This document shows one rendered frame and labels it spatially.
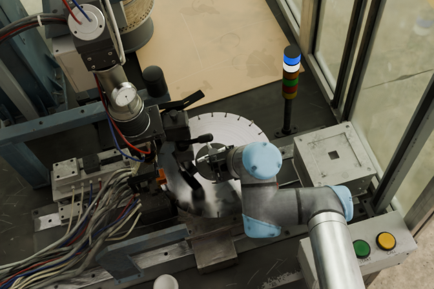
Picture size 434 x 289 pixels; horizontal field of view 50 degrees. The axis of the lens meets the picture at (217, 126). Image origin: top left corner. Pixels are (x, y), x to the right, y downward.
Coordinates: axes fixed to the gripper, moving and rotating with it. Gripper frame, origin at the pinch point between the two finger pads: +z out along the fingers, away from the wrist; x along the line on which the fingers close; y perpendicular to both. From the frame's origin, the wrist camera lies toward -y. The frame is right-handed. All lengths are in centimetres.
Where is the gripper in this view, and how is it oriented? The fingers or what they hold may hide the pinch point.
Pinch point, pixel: (224, 164)
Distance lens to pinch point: 127.8
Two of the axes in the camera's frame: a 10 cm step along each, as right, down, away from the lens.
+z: -2.8, 1.2, 9.5
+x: 2.7, 9.6, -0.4
